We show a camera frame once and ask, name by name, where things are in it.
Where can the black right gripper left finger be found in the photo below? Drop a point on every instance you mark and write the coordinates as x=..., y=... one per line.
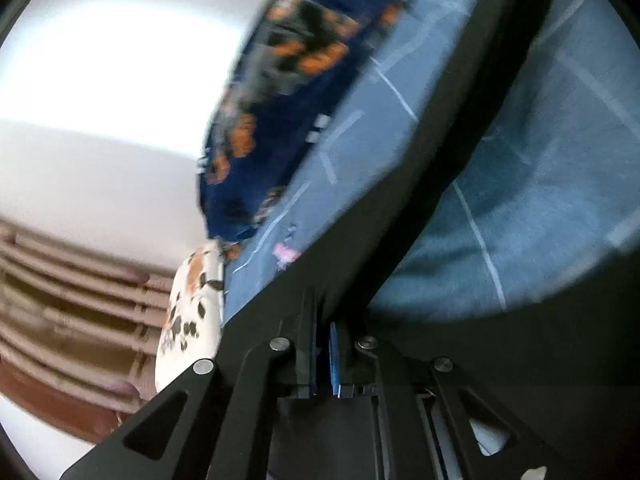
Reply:
x=306, y=347

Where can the blue checked bed sheet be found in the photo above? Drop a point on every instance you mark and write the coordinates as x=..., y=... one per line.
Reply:
x=552, y=187

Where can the navy dog print blanket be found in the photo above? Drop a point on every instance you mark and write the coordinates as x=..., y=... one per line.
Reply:
x=294, y=70

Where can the white floral quilt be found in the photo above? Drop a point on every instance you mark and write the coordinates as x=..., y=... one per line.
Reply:
x=192, y=330

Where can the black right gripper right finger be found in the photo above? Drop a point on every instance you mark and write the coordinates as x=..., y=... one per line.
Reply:
x=340, y=359

